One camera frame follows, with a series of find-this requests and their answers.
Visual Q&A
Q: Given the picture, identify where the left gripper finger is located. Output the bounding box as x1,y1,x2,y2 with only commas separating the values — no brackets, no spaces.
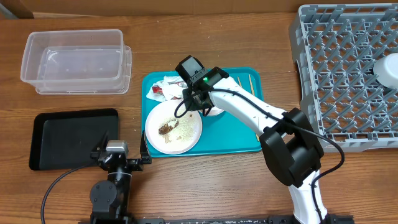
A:
93,131,109,152
140,131,150,159

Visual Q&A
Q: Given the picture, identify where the small pink plate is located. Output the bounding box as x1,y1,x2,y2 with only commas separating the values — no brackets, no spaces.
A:
203,107,224,116

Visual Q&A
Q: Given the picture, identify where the grey ceramic bowl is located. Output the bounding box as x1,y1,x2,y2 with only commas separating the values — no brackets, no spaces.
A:
373,53,398,89

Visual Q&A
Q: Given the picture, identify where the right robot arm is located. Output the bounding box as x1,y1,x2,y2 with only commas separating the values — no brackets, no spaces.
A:
177,67,328,223

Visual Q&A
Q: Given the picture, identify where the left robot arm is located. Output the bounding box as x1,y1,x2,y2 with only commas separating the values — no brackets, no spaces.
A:
90,132,152,223

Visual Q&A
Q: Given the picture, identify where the grey dishwasher rack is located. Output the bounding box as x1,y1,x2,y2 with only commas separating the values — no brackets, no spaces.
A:
289,3,397,152

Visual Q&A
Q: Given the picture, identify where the crumpled white napkin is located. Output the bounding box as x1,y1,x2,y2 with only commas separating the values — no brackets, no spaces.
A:
146,76,188,102

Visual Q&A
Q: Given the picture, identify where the black plastic tray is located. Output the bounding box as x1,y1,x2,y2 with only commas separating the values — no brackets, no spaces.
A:
29,108,119,170

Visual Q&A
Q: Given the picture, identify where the brown food scrap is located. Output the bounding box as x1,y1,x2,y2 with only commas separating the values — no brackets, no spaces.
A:
158,119,179,135

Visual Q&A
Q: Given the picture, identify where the large white dinner plate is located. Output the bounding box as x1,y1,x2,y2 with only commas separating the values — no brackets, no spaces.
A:
144,100,203,155

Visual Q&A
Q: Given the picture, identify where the red sauce packet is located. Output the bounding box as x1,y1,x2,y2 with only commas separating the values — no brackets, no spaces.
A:
152,86,163,95

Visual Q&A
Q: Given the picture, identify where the teal serving tray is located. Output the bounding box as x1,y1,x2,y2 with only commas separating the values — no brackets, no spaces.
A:
141,67,263,157

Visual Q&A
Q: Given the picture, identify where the clear plastic storage bin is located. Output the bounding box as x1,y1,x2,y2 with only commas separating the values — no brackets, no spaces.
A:
20,29,132,95

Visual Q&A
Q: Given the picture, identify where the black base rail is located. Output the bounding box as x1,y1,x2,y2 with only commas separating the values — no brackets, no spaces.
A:
77,215,355,224

